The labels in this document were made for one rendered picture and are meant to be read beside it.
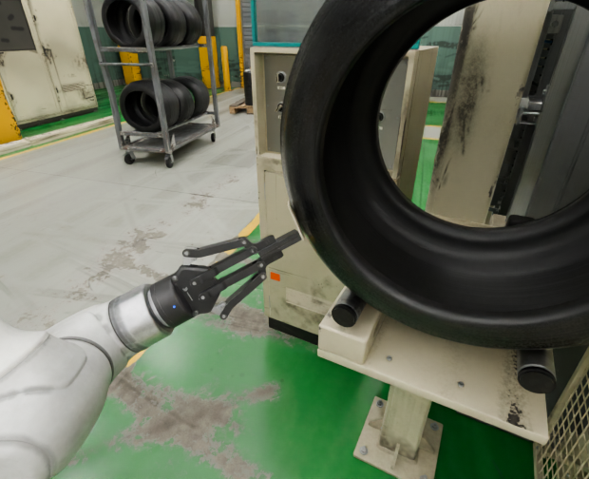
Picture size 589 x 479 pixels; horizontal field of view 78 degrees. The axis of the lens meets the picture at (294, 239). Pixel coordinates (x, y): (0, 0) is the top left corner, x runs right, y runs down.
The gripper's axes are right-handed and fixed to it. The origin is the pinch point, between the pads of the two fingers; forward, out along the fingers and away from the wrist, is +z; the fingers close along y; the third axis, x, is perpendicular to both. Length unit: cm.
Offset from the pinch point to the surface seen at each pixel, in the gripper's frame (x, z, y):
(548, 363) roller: 16.7, 24.6, 28.7
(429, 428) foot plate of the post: -56, 20, 103
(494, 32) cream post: -6, 51, -14
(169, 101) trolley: -356, -20, -107
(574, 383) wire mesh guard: -11, 48, 67
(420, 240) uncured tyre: -12.2, 26.6, 16.2
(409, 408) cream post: -40, 14, 76
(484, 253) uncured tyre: -5.4, 34.6, 22.0
